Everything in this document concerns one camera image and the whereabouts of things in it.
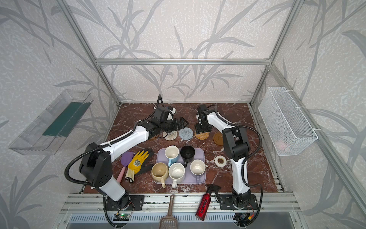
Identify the pink object in basket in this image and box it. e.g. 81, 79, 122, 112
274, 140, 289, 152

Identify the tan woven rattan coaster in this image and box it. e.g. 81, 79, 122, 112
194, 133, 210, 140

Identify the white mug blue outside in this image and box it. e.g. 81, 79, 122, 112
165, 146, 180, 167

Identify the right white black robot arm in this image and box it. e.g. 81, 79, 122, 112
195, 105, 262, 209

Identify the red spray bottle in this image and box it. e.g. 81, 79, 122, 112
195, 184, 221, 221

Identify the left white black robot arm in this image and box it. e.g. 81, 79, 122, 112
64, 106, 188, 202

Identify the purple pink spatula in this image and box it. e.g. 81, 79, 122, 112
117, 151, 134, 183

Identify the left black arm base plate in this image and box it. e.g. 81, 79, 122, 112
104, 193, 145, 211

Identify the white mug lavender handle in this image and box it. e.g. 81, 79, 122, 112
190, 159, 206, 184

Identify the green mat in shelf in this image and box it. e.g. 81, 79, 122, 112
43, 101, 92, 137

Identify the white woven spiral coaster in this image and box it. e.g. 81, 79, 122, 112
163, 131, 178, 141

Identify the beige mug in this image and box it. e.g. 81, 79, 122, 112
151, 162, 169, 189

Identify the yellow black work glove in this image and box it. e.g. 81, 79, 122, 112
125, 148, 155, 183

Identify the white wire mesh basket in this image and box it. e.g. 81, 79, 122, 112
259, 87, 318, 156

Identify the white tape roll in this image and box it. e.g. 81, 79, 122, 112
214, 155, 227, 168

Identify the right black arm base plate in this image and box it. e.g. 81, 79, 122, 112
218, 194, 259, 210

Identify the green lit circuit board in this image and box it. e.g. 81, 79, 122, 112
113, 213, 131, 222

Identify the black mug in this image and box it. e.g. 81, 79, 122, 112
180, 146, 195, 168

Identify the right circuit board with wires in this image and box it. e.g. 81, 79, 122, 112
233, 212, 254, 223

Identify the brown wooden coaster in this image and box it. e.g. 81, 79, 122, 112
213, 132, 224, 146

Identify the grey blue round coaster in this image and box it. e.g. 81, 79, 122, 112
179, 127, 194, 140

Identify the brown litter scoop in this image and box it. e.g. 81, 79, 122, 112
159, 194, 178, 229

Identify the white mug front centre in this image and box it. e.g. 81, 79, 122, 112
168, 162, 185, 189

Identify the clear plastic wall shelf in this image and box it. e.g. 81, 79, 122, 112
9, 89, 93, 156

